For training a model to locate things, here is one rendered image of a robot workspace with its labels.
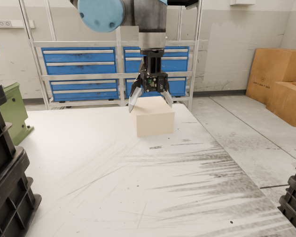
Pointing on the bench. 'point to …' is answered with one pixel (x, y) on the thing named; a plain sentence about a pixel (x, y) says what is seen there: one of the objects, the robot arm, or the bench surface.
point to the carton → (152, 116)
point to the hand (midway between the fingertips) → (150, 110)
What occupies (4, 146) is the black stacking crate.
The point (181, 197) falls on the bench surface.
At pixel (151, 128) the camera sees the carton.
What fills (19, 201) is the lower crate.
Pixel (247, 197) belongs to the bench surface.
